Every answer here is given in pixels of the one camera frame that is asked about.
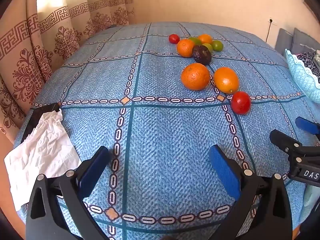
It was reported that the blue checked tablecloth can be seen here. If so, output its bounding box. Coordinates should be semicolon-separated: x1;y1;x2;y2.
14;22;320;240

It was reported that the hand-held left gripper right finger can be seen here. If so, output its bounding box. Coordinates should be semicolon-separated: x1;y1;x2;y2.
209;144;293;240

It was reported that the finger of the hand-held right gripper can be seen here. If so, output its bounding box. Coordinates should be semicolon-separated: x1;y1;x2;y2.
296;117;320;140
269;129;302;156

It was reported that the large red tomato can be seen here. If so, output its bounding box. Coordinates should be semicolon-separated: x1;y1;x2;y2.
231;91;251;115

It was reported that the medium round orange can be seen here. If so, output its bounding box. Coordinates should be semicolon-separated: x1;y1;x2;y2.
177;39;195;58

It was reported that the dark brown avocado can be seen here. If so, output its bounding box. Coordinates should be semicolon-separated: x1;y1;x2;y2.
192;45;212;65

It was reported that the grey pillow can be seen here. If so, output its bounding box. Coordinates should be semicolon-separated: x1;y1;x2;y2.
292;28;320;55

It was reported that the light blue plastic lattice basket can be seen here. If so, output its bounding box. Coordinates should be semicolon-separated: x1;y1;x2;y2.
285;49;320;97

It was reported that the beige patterned curtain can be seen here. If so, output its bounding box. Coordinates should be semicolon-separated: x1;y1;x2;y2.
0;0;137;145

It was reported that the teal knitted cloth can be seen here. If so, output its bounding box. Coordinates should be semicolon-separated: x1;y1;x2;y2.
303;184;320;207

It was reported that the leopard print cloth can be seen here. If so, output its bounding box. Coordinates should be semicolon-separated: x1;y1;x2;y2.
299;52;320;76

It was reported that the oval orange citrus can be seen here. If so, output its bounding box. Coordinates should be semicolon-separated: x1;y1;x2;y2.
214;67;240;94

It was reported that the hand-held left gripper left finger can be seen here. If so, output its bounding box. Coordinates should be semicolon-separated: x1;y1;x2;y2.
26;145;110;240

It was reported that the black flat phone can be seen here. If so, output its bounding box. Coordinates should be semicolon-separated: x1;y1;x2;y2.
20;102;62;144

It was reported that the black power cable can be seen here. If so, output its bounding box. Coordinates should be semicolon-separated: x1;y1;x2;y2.
265;21;272;43

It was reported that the small orange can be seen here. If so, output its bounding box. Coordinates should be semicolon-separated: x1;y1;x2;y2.
197;34;213;45

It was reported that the large round orange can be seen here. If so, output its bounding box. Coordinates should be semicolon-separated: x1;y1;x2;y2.
181;63;210;91

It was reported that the crumpled white tissue paper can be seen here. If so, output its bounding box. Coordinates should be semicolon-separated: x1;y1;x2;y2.
4;109;82;212

